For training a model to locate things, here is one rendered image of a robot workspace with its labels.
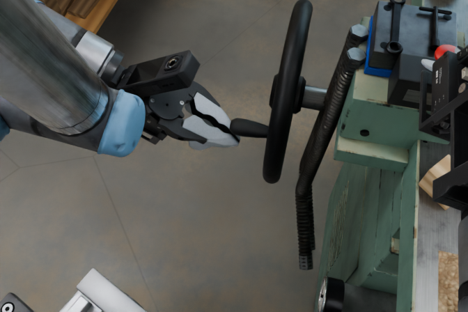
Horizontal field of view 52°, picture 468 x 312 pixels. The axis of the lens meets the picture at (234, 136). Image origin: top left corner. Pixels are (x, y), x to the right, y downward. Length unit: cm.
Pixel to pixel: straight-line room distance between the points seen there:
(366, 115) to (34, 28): 40
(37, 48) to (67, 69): 5
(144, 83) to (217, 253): 95
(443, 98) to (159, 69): 37
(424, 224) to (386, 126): 13
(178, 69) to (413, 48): 28
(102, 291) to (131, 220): 88
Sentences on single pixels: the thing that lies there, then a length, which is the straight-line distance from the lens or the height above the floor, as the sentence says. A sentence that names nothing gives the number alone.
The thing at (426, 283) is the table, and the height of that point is 90.
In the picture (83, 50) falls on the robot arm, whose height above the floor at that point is 96.
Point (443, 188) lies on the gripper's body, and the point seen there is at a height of 117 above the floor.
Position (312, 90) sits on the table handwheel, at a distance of 76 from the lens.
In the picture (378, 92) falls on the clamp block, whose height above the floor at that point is 96.
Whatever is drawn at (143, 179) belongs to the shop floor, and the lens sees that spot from 162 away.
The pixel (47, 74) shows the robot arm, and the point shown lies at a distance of 42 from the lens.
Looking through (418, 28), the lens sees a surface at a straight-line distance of 63.
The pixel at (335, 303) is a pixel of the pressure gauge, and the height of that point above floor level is 69.
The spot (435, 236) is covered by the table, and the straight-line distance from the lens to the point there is 61.
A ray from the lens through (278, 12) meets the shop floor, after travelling 204.
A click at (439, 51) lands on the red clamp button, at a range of 58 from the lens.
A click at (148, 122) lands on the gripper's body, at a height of 86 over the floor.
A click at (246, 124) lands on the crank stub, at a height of 87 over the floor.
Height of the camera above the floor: 143
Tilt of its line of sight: 59 degrees down
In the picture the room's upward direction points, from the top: straight up
